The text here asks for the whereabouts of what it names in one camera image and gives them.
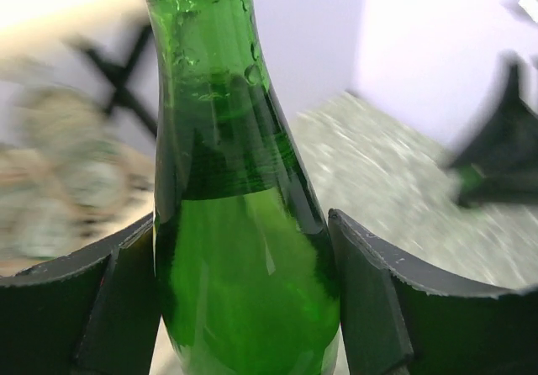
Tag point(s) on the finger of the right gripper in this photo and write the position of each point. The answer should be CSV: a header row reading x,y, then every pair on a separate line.
x,y
499,163

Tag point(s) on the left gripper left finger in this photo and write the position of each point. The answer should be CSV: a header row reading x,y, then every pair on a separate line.
x,y
94,311

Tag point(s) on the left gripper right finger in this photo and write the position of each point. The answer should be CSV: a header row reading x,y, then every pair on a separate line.
x,y
403,315

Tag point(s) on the green glass bottle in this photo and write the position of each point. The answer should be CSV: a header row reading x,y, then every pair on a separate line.
x,y
244,264

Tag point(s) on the clear soda water bottle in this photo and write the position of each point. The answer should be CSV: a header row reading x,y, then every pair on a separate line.
x,y
71,171

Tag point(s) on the beige three-tier shelf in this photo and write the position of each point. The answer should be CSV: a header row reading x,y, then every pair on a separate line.
x,y
95,47

